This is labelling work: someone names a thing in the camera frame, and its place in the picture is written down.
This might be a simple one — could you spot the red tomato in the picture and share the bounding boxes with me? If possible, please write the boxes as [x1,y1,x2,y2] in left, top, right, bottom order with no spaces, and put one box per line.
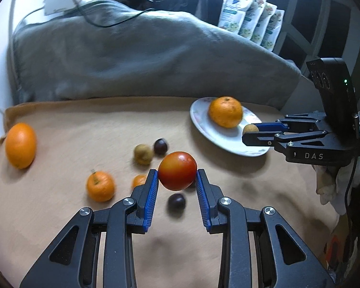
[158,151,198,191]

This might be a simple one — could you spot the large rough orange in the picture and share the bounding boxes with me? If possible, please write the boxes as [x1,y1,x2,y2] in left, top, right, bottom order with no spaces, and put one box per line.
[208,96,243,129]

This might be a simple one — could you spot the brown kiwi berry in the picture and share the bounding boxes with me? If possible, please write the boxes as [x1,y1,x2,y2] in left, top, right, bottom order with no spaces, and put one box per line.
[242,124,259,134]
[134,144,154,165]

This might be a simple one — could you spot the small mandarin with stem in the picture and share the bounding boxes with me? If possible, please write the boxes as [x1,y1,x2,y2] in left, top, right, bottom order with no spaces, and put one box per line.
[86,170,116,202]

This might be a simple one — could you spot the large smooth orange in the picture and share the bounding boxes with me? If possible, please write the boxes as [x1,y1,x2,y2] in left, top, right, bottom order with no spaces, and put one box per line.
[5,122,37,170]

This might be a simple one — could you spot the small orange kumquat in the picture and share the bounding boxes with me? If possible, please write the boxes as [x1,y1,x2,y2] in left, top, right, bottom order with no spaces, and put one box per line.
[132,174,146,189]

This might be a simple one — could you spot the grey blanket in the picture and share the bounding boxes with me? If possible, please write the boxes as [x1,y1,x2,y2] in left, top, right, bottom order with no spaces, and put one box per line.
[12,0,301,108]

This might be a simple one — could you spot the refill pouch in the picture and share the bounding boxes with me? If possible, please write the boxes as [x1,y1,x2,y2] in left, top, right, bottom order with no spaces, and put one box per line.
[218,0,253,34]
[261,9,285,51]
[250,2,278,45]
[239,0,267,39]

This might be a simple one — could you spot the white gloved right hand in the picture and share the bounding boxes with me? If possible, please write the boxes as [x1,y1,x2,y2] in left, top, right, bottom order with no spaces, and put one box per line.
[312,157,360,215]

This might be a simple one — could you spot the white floral plate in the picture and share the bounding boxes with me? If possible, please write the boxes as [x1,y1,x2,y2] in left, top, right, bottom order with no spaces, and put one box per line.
[189,97,270,157]

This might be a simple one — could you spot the black cable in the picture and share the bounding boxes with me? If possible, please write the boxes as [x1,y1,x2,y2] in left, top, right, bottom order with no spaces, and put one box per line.
[70,0,155,28]

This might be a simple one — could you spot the dark plum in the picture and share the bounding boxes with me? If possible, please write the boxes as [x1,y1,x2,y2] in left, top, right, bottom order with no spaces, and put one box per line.
[186,180,196,190]
[153,138,168,156]
[167,193,186,213]

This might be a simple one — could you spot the tan blanket mat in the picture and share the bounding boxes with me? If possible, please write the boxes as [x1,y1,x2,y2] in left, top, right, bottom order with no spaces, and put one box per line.
[0,97,338,287]

